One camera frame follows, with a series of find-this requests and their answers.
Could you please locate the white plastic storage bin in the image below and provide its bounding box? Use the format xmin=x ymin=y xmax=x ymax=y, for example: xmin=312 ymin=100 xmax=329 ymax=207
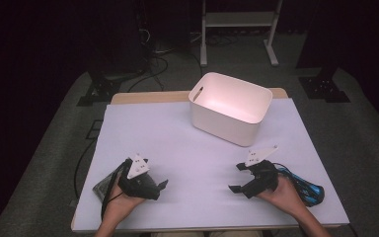
xmin=188 ymin=71 xmax=273 ymax=148

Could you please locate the left hand-held gripper cable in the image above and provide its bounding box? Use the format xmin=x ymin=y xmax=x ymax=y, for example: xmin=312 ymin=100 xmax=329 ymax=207
xmin=101 ymin=159 xmax=128 ymax=221

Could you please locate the right hand-held gripper cable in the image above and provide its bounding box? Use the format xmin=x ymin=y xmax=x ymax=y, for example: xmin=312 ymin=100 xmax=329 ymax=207
xmin=271 ymin=162 xmax=290 ymax=172

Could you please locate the black stand base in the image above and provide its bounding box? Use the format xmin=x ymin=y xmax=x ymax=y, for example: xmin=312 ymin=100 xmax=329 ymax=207
xmin=297 ymin=66 xmax=351 ymax=104
xmin=76 ymin=69 xmax=123 ymax=108

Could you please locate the person's right hand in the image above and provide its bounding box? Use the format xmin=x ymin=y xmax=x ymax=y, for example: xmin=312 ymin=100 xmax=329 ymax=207
xmin=257 ymin=175 xmax=307 ymax=218

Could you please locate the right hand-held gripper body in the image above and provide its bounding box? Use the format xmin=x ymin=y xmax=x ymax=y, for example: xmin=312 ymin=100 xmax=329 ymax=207
xmin=243 ymin=145 xmax=279 ymax=199

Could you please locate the person's left hand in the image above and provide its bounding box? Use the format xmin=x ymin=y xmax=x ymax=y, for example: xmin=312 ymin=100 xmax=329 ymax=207
xmin=103 ymin=185 xmax=146 ymax=222

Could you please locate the bundle of floor cables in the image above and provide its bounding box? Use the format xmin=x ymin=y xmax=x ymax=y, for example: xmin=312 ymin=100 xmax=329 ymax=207
xmin=137 ymin=9 xmax=176 ymax=57

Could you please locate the black cable beside table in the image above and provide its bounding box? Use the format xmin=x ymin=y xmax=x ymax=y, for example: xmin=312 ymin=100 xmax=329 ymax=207
xmin=73 ymin=137 xmax=97 ymax=200

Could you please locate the grey felt pouch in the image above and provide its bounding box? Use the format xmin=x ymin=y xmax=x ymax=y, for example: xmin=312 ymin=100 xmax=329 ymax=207
xmin=92 ymin=164 xmax=123 ymax=201

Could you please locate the white metal stand frame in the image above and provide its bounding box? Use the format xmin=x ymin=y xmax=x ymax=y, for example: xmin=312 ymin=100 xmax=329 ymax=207
xmin=199 ymin=0 xmax=284 ymax=68

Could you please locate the white table mat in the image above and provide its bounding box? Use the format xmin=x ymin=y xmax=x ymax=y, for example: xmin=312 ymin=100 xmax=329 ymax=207
xmin=72 ymin=98 xmax=350 ymax=232

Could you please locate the hand-held gripper cable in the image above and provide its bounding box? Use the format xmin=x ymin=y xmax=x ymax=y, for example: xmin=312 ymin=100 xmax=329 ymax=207
xmin=101 ymin=159 xmax=128 ymax=221
xmin=271 ymin=162 xmax=290 ymax=172

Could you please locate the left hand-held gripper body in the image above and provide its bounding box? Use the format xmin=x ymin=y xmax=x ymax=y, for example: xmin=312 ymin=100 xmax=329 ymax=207
xmin=117 ymin=152 xmax=161 ymax=201

